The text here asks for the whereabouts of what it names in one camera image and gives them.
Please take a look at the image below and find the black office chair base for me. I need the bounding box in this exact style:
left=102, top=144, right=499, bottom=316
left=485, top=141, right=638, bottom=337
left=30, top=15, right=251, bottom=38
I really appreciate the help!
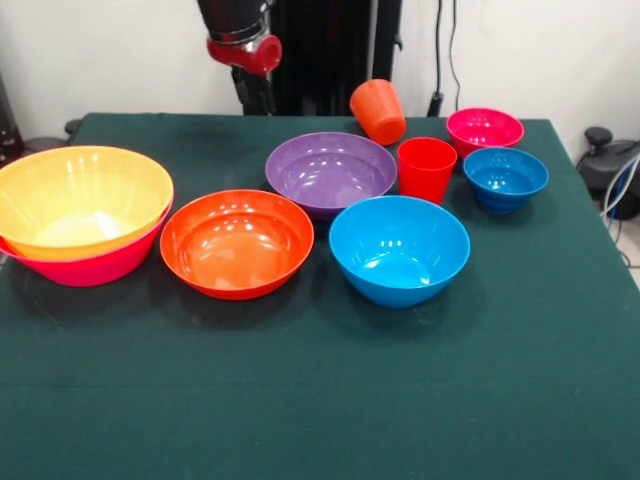
left=19, top=118, right=84, bottom=151
left=574, top=127, right=640, bottom=221

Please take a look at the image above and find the large pink bowl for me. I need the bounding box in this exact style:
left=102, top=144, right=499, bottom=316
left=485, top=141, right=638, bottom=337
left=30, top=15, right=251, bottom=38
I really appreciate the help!
left=0, top=192, right=175, bottom=288

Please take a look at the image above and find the black hanging cable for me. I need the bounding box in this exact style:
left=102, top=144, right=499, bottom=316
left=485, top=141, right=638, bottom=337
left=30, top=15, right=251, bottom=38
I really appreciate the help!
left=428, top=0, right=464, bottom=119

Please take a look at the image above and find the small pink bowl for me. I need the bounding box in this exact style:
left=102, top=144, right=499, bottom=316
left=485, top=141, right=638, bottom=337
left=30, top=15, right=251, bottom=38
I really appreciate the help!
left=446, top=107, right=526, bottom=160

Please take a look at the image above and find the small dark blue bowl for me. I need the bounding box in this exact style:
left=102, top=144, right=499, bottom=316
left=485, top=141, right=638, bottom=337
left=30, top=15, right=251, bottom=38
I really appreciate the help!
left=462, top=146, right=550, bottom=215

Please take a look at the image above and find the large orange bowl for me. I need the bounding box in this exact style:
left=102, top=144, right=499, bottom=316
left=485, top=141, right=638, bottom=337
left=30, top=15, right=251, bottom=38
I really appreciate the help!
left=0, top=145, right=175, bottom=262

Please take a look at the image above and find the purple bowl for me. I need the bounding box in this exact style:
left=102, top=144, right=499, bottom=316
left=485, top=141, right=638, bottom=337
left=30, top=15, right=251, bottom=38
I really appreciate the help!
left=265, top=131, right=399, bottom=222

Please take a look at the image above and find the blue cable bundle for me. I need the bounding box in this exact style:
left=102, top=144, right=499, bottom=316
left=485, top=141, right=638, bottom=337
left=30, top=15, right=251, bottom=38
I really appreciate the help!
left=599, top=154, right=640, bottom=224

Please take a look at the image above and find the dark green table cloth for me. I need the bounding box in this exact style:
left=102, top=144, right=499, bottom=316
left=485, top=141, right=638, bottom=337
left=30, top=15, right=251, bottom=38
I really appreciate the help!
left=0, top=112, right=640, bottom=480

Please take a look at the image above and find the red cup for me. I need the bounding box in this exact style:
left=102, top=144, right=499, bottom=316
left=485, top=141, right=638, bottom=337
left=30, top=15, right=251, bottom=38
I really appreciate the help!
left=397, top=137, right=458, bottom=206

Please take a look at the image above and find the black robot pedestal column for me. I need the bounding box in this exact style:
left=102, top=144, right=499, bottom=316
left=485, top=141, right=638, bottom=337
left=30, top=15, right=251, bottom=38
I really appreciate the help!
left=234, top=0, right=404, bottom=117

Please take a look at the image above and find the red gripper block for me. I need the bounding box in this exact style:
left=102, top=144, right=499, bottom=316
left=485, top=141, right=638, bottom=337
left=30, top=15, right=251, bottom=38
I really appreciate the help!
left=206, top=33, right=283, bottom=116

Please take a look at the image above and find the orange cup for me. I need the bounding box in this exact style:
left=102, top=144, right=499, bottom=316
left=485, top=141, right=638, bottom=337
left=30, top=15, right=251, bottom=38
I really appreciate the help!
left=349, top=78, right=408, bottom=147

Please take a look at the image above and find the red-orange bowl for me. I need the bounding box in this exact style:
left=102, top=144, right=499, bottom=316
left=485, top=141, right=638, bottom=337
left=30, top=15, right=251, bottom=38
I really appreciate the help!
left=159, top=189, right=315, bottom=302

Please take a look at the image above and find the light blue bowl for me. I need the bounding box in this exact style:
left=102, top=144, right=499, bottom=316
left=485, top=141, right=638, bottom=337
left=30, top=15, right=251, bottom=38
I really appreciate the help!
left=328, top=195, right=472, bottom=309

